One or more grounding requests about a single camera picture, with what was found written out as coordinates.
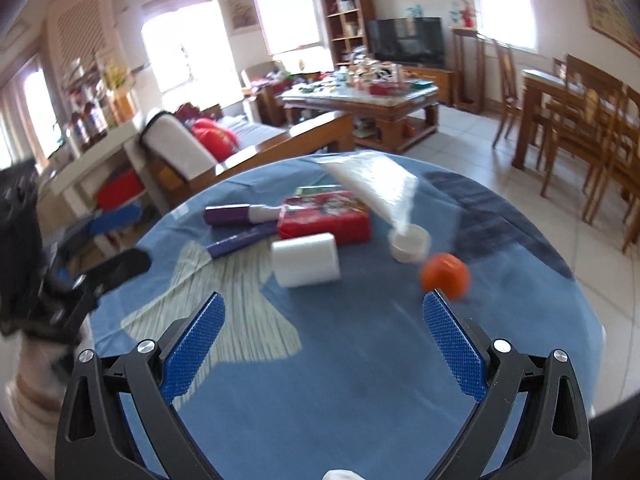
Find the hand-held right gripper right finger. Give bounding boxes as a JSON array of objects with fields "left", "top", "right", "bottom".
[{"left": 422, "top": 289, "right": 593, "bottom": 480}]

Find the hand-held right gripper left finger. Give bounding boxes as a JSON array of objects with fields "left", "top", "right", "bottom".
[{"left": 54, "top": 292, "right": 226, "bottom": 480}]

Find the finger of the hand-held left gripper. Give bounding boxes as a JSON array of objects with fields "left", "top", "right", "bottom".
[
  {"left": 45, "top": 249, "right": 152, "bottom": 311},
  {"left": 89, "top": 203, "right": 143, "bottom": 236}
]

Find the orange tangerine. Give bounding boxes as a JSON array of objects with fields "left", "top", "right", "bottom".
[{"left": 419, "top": 253, "right": 472, "bottom": 301}]

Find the clear pouch with white cap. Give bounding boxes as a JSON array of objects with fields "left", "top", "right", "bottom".
[{"left": 320, "top": 152, "right": 431, "bottom": 264}]

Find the red box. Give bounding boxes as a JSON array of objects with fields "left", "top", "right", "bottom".
[{"left": 95, "top": 170, "right": 146, "bottom": 211}]

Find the wooden sofa with cushions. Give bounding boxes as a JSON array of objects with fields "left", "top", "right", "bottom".
[{"left": 122, "top": 107, "right": 353, "bottom": 211}]

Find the dark bottle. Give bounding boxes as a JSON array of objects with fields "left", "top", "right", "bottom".
[
  {"left": 70, "top": 97, "right": 93, "bottom": 148},
  {"left": 87, "top": 92, "right": 108, "bottom": 138}
]

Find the round table with blue cloth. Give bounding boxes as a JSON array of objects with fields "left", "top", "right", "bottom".
[{"left": 90, "top": 152, "right": 603, "bottom": 480}]

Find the thick purple white marker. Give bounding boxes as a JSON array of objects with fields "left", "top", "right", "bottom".
[{"left": 203, "top": 203, "right": 283, "bottom": 227}]

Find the thin purple marker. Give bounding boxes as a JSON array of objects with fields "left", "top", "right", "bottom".
[{"left": 205, "top": 222, "right": 278, "bottom": 260}]

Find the red cushion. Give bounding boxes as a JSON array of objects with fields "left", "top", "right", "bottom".
[{"left": 191, "top": 117, "right": 240, "bottom": 163}]

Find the white foam block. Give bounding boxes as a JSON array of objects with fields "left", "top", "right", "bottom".
[{"left": 271, "top": 232, "right": 342, "bottom": 288}]

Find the wide window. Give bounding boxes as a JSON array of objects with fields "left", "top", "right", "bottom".
[{"left": 141, "top": 0, "right": 243, "bottom": 106}]

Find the wooden armchair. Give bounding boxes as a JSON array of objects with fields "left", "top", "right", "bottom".
[{"left": 241, "top": 62, "right": 286, "bottom": 126}]

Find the red printed packet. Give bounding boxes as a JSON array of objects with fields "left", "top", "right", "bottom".
[{"left": 276, "top": 192, "right": 372, "bottom": 247}]

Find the white lattice panel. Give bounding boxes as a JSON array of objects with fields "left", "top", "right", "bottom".
[{"left": 47, "top": 0, "right": 121, "bottom": 76}]

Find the green packet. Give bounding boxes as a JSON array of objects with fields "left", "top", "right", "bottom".
[{"left": 295, "top": 185, "right": 346, "bottom": 198}]

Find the wooden coffee table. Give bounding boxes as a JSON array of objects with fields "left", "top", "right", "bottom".
[{"left": 281, "top": 77, "right": 441, "bottom": 155}]

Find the tall window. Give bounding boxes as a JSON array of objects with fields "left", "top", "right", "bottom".
[{"left": 251, "top": 0, "right": 321, "bottom": 56}]

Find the wooden television stand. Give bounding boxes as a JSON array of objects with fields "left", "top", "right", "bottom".
[{"left": 400, "top": 65, "right": 457, "bottom": 107}]

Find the clutter of small items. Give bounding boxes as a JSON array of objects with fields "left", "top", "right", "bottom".
[{"left": 300, "top": 57, "right": 436, "bottom": 96}]

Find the wooden dining chair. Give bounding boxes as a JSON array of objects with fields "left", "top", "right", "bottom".
[
  {"left": 492, "top": 39, "right": 531, "bottom": 148},
  {"left": 540, "top": 54, "right": 628, "bottom": 226},
  {"left": 590, "top": 85, "right": 640, "bottom": 253}
]

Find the black television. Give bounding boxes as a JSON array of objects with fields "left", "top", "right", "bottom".
[{"left": 365, "top": 16, "right": 446, "bottom": 66}]

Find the tall wooden stand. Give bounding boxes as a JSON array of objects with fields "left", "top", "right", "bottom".
[{"left": 450, "top": 26, "right": 486, "bottom": 115}]

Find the wooden bookshelf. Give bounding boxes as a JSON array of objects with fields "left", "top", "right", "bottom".
[{"left": 321, "top": 0, "right": 377, "bottom": 73}]

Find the framed floral picture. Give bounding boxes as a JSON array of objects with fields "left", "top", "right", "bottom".
[{"left": 580, "top": 0, "right": 640, "bottom": 56}]

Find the small wall picture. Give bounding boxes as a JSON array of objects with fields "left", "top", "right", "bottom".
[{"left": 226, "top": 0, "right": 261, "bottom": 36}]

